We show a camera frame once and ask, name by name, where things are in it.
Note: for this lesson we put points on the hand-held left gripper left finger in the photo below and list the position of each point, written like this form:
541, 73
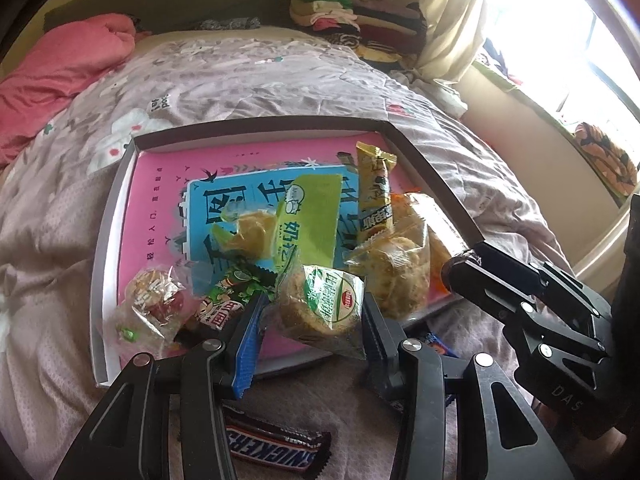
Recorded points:
247, 350

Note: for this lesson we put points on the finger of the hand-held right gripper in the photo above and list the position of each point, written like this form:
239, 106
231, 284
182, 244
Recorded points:
545, 285
490, 295

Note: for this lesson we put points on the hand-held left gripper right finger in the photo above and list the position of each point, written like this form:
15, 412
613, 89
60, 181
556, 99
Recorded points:
380, 350

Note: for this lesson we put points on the blue cookie packet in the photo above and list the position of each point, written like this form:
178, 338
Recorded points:
437, 345

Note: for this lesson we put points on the black green pea snack packet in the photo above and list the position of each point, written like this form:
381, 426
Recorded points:
225, 290

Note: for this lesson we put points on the round cake packet green label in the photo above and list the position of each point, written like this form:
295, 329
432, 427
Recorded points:
320, 305

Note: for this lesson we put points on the clear orange snack packet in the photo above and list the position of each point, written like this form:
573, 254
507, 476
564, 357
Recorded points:
437, 240

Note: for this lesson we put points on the clear flaky pastry packet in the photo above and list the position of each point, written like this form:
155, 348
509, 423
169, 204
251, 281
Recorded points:
395, 265

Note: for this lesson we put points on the brown chocolate bar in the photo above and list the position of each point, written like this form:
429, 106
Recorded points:
270, 445

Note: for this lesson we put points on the clear nut cake packet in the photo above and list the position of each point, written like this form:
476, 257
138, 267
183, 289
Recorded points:
150, 300

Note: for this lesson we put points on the green and yellow pastry packet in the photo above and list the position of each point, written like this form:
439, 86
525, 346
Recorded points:
305, 220

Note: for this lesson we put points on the yellow snack packet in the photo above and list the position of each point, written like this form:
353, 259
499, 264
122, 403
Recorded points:
375, 190

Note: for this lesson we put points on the pink tray with black frame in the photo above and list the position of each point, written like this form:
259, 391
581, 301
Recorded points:
107, 260

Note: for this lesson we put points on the orange patterned cushion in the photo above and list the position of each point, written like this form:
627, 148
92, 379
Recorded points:
607, 157

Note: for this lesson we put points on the floral lilac quilt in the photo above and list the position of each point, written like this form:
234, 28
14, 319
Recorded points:
50, 240

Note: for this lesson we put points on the window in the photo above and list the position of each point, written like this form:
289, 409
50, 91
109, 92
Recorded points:
560, 20

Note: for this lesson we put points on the cream curtain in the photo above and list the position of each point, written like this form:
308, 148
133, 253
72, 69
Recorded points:
450, 20

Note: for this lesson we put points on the stack of folded clothes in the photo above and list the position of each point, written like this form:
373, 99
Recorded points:
360, 20

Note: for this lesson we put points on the dark patterned cloth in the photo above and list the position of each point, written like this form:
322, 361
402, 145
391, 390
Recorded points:
225, 23

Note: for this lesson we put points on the pink blanket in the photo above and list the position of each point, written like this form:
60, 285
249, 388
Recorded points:
65, 70

